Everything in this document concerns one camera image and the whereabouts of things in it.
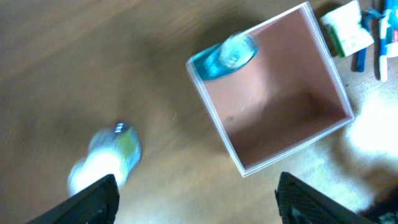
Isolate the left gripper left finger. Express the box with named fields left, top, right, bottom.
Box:
left=29, top=174, right=120, bottom=224

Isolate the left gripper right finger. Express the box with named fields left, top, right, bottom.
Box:
left=275, top=172, right=372, bottom=224

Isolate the blue mouthwash bottle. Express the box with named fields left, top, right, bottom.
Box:
left=193, top=32, right=259, bottom=81

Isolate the blue white toothbrush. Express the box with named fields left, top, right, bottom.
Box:
left=379, top=0, right=392, bottom=82

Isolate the white cardboard box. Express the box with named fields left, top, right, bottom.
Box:
left=186, top=2, right=354, bottom=177

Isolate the blue disposable razor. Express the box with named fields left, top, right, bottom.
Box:
left=355, top=7, right=382, bottom=72

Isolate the clear pump bottle purple liquid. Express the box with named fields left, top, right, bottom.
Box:
left=67, top=122, right=142, bottom=196

